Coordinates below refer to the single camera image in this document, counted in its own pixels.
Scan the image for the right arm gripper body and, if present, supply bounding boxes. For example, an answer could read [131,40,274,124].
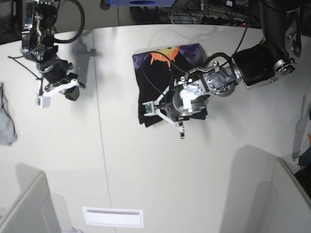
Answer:
[36,58,78,91]

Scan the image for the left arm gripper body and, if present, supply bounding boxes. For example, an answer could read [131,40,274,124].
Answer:
[170,82,210,119]

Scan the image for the black T-shirt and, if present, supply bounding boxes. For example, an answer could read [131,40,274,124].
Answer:
[132,43,205,127]

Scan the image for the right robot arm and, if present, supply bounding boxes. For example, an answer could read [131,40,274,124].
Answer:
[21,0,86,100]

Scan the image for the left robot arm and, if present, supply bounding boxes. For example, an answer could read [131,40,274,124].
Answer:
[153,0,304,138]

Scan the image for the grey cloth at table edge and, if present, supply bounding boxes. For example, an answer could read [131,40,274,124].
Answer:
[0,83,17,146]

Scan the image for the black power strip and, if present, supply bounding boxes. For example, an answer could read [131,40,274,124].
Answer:
[201,16,247,27]

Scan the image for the blue box behind table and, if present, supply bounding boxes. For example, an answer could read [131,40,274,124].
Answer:
[108,0,175,7]

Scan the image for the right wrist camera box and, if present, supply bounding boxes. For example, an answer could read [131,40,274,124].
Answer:
[35,95,51,109]

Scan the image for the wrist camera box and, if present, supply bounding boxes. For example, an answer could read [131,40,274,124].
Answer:
[143,101,156,117]
[35,95,51,109]

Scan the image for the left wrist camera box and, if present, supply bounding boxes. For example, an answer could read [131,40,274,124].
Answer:
[143,101,156,117]

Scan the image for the white cable slot plate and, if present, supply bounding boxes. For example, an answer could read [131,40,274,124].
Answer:
[82,207,144,228]

